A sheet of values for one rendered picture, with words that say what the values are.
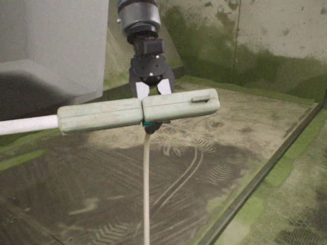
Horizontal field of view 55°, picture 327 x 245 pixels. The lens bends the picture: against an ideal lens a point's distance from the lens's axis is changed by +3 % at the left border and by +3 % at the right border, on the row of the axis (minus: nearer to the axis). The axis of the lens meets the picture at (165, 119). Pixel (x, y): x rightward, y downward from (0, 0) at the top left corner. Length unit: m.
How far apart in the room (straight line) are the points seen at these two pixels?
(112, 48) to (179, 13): 0.72
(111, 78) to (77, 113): 1.51
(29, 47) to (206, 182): 0.82
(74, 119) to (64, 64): 0.49
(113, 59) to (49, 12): 1.16
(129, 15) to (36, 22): 0.49
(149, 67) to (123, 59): 1.57
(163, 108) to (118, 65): 1.60
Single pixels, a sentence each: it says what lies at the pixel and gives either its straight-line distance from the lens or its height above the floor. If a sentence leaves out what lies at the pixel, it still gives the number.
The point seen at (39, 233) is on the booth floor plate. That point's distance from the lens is 1.12.
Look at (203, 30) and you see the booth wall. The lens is 2.55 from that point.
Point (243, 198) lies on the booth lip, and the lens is 1.21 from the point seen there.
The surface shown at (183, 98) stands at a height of 0.56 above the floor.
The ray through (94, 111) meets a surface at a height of 0.55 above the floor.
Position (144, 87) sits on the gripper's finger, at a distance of 0.64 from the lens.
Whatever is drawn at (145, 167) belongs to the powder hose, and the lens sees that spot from 0.90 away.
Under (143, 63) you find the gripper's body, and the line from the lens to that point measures 0.65.
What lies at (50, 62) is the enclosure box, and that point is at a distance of 1.10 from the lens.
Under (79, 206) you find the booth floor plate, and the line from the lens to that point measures 1.18.
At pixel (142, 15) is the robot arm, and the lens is 0.69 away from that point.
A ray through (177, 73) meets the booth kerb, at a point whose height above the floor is 0.12.
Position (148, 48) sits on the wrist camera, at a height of 0.66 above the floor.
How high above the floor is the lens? 0.75
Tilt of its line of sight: 23 degrees down
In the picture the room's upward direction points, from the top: straight up
